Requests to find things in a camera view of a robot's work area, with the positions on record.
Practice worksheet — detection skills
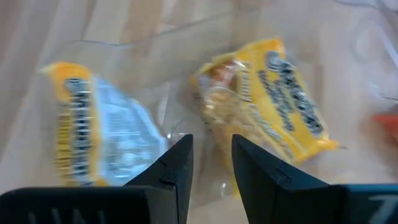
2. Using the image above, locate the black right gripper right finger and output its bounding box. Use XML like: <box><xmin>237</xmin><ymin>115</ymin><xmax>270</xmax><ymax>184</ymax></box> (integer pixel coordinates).
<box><xmin>231</xmin><ymin>133</ymin><xmax>330</xmax><ymax>224</ymax></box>

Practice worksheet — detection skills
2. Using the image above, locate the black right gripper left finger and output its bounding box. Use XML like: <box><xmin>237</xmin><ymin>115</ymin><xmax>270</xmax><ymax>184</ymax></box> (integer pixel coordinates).
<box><xmin>124</xmin><ymin>133</ymin><xmax>194</xmax><ymax>224</ymax></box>

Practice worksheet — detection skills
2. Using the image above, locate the clear plastic bin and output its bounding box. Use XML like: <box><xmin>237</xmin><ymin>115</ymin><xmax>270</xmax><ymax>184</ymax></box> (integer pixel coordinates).
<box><xmin>0</xmin><ymin>0</ymin><xmax>398</xmax><ymax>224</ymax></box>

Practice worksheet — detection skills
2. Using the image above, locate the yellow Maruchan noodle pack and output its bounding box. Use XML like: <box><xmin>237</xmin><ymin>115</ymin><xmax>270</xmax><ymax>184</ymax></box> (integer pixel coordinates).
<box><xmin>190</xmin><ymin>37</ymin><xmax>341</xmax><ymax>167</ymax></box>
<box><xmin>39</xmin><ymin>61</ymin><xmax>170</xmax><ymax>188</ymax></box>

